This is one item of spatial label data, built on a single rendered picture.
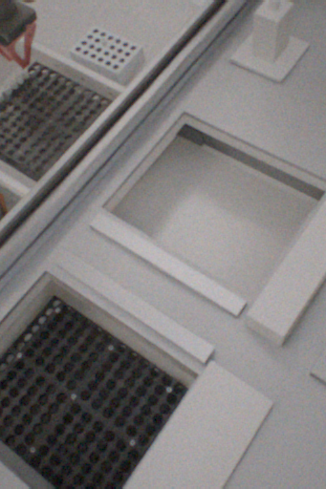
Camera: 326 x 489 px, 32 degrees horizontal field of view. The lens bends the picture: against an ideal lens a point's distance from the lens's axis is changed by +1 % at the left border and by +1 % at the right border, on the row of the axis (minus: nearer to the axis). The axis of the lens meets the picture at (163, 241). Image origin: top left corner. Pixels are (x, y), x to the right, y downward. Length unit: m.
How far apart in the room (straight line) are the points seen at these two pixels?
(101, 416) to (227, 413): 0.16
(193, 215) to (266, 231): 0.12
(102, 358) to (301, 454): 0.26
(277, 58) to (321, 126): 0.14
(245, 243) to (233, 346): 0.23
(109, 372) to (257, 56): 0.52
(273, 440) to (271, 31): 0.55
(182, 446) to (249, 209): 0.40
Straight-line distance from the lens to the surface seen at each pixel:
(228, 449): 0.63
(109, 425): 0.71
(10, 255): 0.72
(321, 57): 0.93
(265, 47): 0.89
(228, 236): 0.86
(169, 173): 0.93
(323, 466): 0.65
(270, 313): 0.65
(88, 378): 0.73
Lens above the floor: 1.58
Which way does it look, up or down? 61 degrees down
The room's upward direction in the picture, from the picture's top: 12 degrees counter-clockwise
